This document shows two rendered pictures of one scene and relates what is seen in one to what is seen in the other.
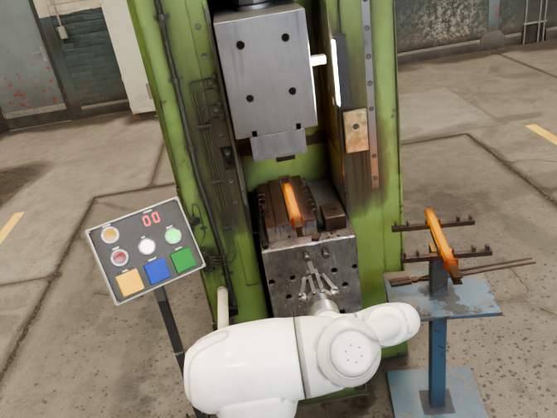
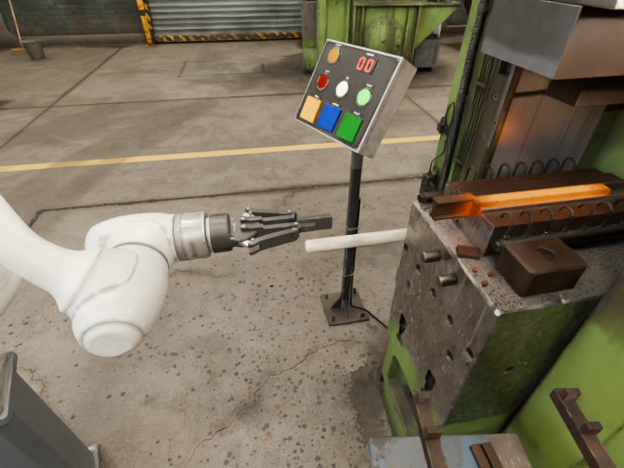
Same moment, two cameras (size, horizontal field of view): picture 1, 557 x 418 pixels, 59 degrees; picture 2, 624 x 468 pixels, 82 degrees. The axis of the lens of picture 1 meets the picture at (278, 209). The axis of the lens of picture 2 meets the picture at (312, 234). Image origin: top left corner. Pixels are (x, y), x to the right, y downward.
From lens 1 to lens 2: 1.52 m
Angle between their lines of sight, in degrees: 66
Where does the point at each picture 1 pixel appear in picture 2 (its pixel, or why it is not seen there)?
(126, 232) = (343, 62)
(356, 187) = not seen: outside the picture
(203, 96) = not seen: outside the picture
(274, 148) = (513, 38)
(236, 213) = (476, 152)
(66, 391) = (375, 214)
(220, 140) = not seen: hidden behind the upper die
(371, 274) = (551, 435)
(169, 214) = (380, 71)
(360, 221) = (606, 347)
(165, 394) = (380, 272)
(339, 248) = (469, 300)
